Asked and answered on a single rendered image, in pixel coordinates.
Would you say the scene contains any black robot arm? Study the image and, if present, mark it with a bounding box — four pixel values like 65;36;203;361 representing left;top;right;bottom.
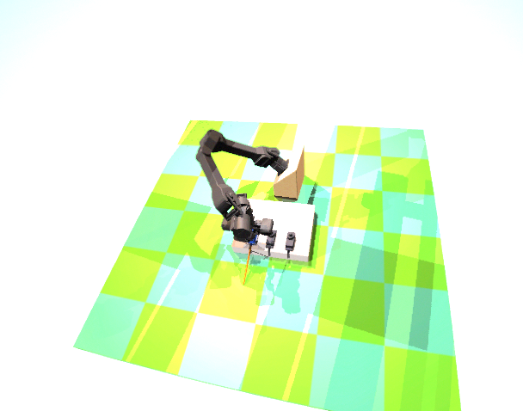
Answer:
195;129;289;242

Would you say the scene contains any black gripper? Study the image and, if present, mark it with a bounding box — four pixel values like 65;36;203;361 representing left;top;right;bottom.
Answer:
221;209;274;238

